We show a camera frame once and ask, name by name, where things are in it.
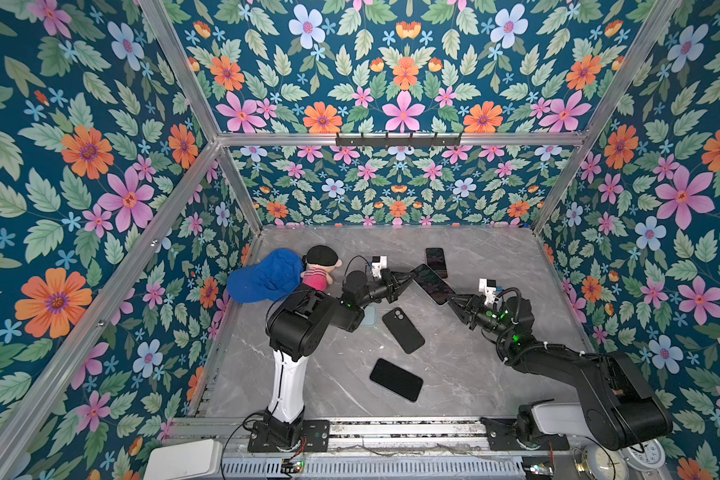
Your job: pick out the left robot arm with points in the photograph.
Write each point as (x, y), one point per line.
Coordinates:
(296, 329)

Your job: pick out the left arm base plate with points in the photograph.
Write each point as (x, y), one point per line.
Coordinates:
(276, 437)

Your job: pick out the light blue phone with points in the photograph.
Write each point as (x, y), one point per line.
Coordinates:
(369, 319)

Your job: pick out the black phone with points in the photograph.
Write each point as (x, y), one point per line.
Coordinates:
(432, 284)
(435, 259)
(397, 380)

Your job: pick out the doll with black hair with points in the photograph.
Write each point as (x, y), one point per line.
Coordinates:
(320, 261)

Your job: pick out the brass alarm clock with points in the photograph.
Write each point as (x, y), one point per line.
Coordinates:
(595, 462)

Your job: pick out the black phone case with camera hole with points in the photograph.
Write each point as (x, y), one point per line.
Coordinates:
(403, 330)

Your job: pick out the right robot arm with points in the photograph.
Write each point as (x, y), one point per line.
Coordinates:
(615, 405)

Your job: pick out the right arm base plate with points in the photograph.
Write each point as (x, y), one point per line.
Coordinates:
(510, 434)

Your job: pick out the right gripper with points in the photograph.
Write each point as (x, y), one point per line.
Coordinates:
(472, 312)

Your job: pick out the white box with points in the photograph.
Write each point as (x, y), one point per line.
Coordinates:
(192, 460)

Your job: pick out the metal hook rail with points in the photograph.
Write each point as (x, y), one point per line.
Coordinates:
(386, 140)

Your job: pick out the white clock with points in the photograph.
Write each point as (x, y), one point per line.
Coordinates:
(646, 456)

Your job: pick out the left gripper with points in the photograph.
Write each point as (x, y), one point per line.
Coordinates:
(387, 280)

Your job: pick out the black phone front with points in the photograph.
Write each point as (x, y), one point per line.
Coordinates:
(397, 380)

